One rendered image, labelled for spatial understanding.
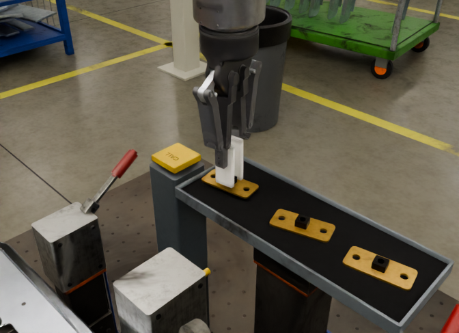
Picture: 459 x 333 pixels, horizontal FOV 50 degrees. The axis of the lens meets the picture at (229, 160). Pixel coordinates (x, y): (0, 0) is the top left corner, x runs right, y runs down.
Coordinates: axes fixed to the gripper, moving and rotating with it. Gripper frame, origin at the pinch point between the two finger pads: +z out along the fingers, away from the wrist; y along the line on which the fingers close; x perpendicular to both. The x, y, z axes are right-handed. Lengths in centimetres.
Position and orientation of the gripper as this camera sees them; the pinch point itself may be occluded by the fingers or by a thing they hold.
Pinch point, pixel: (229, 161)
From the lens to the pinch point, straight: 72.3
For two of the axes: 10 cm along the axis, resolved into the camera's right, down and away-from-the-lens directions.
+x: 8.2, 3.0, -4.8
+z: 0.0, 8.4, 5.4
